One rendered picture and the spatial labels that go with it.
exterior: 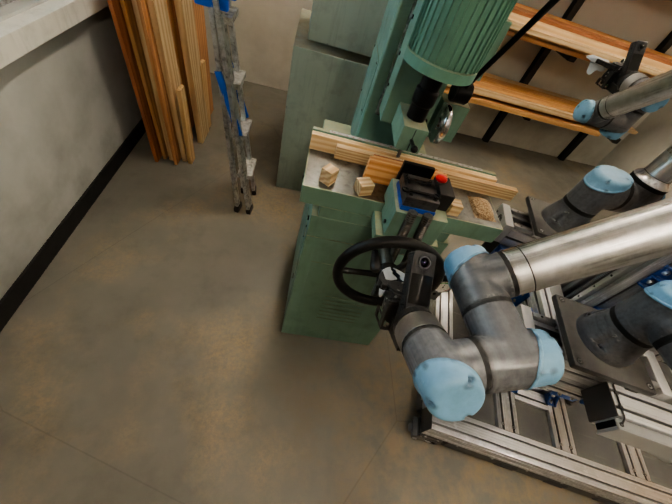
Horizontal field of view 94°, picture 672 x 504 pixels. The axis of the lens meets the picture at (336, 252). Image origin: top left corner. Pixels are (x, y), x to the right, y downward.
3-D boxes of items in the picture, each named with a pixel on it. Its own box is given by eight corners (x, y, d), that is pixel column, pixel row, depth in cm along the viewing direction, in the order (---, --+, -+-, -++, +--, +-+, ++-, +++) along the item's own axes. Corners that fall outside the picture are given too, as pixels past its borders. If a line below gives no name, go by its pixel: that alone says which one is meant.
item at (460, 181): (333, 158, 94) (336, 146, 91) (334, 154, 95) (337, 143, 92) (510, 201, 103) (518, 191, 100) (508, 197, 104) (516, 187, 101)
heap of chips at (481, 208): (474, 217, 92) (478, 213, 91) (467, 195, 99) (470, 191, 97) (496, 222, 93) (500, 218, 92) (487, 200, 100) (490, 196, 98)
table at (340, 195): (293, 225, 81) (296, 208, 76) (305, 158, 100) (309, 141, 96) (501, 268, 90) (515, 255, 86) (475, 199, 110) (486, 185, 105)
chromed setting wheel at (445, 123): (429, 150, 99) (449, 113, 90) (424, 130, 107) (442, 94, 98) (438, 152, 99) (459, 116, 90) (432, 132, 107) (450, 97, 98)
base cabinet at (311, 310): (279, 333, 150) (303, 236, 97) (295, 243, 187) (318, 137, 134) (368, 346, 157) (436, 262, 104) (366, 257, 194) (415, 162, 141)
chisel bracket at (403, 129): (392, 153, 87) (404, 125, 81) (388, 127, 96) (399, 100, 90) (416, 159, 88) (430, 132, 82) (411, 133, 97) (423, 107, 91)
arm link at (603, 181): (560, 189, 113) (591, 157, 103) (590, 196, 116) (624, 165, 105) (576, 211, 105) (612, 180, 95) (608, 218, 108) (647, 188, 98)
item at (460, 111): (426, 136, 104) (444, 101, 95) (423, 126, 108) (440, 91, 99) (452, 143, 105) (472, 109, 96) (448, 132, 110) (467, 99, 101)
